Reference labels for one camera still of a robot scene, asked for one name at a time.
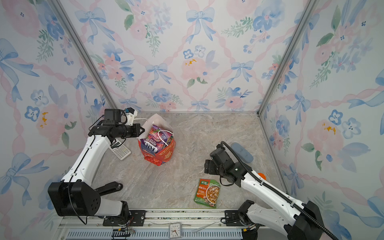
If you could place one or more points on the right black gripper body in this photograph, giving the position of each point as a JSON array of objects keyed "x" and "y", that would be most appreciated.
[{"x": 213, "y": 169}]

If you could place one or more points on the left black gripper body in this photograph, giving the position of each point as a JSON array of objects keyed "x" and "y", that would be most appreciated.
[{"x": 128, "y": 131}]

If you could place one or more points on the green noodle packet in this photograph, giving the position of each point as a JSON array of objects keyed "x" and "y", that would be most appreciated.
[{"x": 207, "y": 193}]

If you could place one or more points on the purple Fox's candy bag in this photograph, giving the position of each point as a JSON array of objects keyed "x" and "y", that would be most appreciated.
[{"x": 157, "y": 139}]

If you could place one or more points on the red paper gift bag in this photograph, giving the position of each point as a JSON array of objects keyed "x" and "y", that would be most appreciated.
[{"x": 164, "y": 155}]

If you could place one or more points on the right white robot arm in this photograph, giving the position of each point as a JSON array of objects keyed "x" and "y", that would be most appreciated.
[{"x": 286, "y": 215}]

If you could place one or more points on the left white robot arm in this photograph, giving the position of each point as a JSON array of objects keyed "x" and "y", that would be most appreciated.
[{"x": 73, "y": 194}]

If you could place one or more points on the white calculator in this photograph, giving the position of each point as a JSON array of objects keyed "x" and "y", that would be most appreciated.
[{"x": 120, "y": 150}]

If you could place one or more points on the orange cap bottle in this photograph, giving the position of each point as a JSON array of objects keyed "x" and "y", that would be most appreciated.
[{"x": 262, "y": 176}]

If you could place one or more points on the black stapler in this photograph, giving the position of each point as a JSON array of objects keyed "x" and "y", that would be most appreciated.
[{"x": 109, "y": 188}]

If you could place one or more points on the small white clock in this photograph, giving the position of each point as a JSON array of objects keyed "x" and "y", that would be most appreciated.
[{"x": 175, "y": 230}]

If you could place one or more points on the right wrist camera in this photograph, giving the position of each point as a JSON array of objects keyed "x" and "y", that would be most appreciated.
[{"x": 220, "y": 156}]

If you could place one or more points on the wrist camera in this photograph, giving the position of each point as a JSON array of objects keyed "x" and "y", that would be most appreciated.
[
  {"x": 114, "y": 117},
  {"x": 220, "y": 156}
]

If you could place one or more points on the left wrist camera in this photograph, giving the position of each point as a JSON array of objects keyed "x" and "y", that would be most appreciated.
[{"x": 114, "y": 117}]

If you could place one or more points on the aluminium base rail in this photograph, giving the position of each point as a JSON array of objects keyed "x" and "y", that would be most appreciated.
[{"x": 193, "y": 224}]

